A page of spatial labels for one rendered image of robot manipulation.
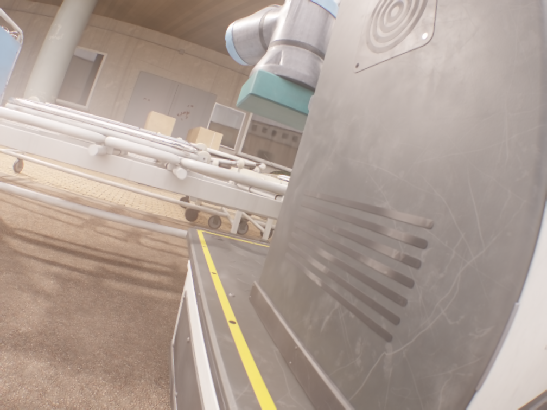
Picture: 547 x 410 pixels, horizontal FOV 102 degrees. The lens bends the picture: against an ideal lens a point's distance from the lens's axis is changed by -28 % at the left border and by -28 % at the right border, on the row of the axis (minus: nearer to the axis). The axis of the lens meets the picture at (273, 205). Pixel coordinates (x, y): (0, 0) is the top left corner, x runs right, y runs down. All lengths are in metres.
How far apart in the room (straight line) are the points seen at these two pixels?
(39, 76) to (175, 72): 3.32
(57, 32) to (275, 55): 5.05
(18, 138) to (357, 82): 0.93
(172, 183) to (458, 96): 0.84
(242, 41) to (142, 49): 6.69
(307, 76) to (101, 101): 6.79
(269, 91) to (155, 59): 6.84
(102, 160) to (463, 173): 0.89
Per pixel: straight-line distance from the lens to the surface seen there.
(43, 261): 1.25
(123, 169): 0.94
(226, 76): 7.53
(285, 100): 0.64
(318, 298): 0.28
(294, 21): 0.73
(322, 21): 0.74
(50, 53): 5.46
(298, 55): 0.68
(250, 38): 0.84
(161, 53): 7.48
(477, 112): 0.20
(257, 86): 0.63
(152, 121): 4.62
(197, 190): 0.95
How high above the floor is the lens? 0.48
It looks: 3 degrees down
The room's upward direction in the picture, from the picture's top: 16 degrees clockwise
